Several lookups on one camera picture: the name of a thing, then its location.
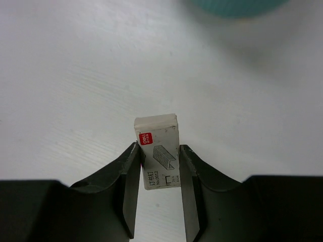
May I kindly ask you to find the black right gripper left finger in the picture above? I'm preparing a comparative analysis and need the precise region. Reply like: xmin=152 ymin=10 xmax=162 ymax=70
xmin=71 ymin=142 xmax=141 ymax=239

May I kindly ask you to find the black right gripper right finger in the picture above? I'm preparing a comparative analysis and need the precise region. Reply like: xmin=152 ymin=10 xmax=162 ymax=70
xmin=180 ymin=145 xmax=241 ymax=241

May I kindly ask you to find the white red printed eraser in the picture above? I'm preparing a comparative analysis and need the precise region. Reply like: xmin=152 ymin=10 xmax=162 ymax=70
xmin=134 ymin=113 xmax=181 ymax=190

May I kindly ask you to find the teal round desk organizer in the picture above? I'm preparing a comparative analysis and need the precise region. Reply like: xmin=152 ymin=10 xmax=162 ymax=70
xmin=190 ymin=0 xmax=288 ymax=19

